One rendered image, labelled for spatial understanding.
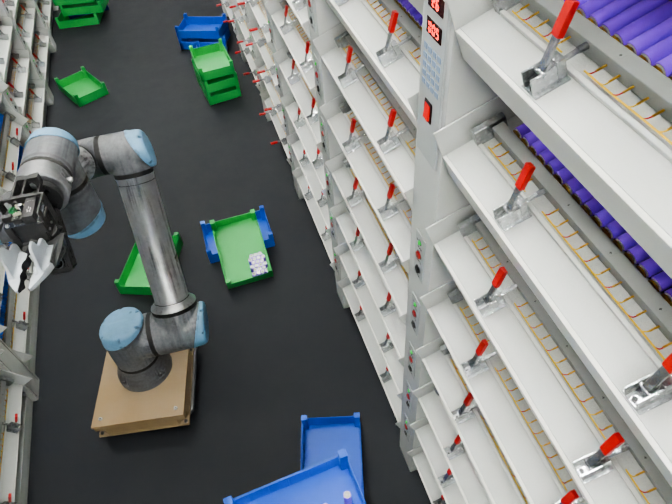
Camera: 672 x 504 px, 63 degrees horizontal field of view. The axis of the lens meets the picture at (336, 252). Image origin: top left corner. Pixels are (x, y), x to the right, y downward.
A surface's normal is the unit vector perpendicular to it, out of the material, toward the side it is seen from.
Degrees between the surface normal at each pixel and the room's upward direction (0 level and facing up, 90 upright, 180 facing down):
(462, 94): 90
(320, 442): 0
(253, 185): 0
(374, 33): 21
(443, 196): 90
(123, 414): 3
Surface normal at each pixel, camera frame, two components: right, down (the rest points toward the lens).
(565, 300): -0.40, -0.52
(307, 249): -0.07, -0.66
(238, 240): 0.05, -0.36
